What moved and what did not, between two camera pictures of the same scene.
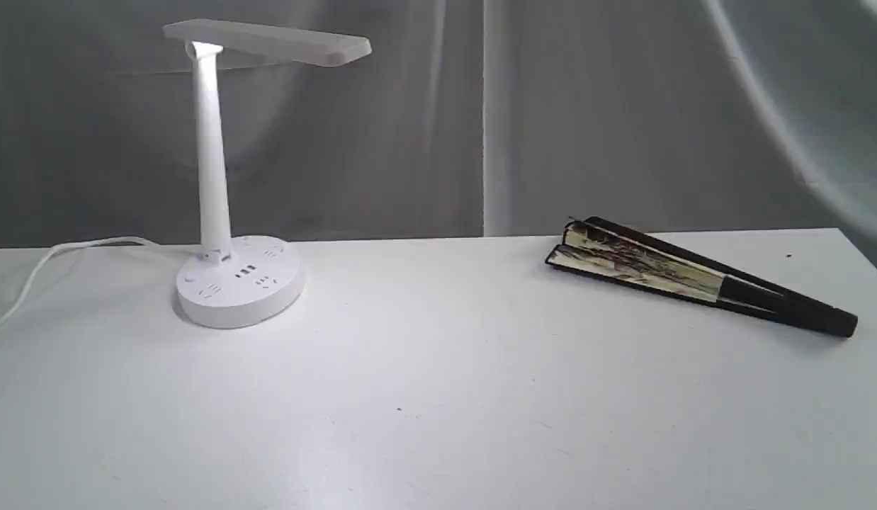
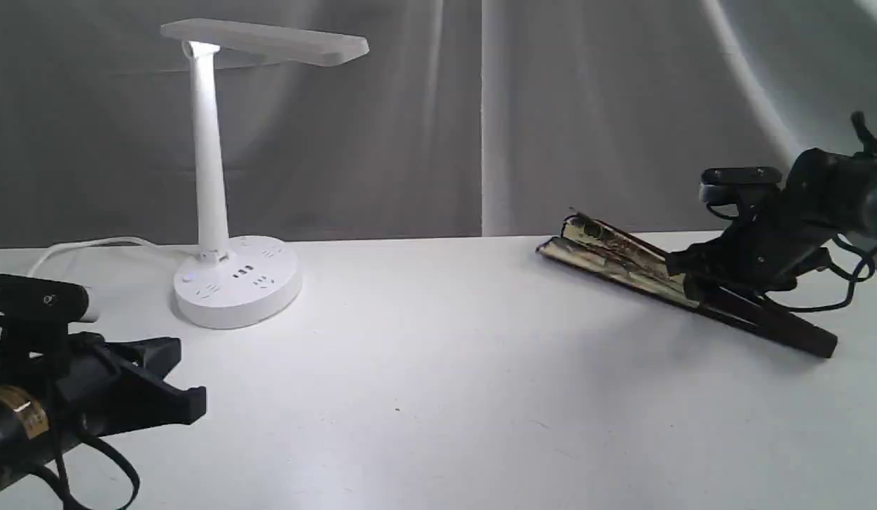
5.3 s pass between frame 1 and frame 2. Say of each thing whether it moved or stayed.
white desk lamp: stayed
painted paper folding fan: moved
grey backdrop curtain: stayed
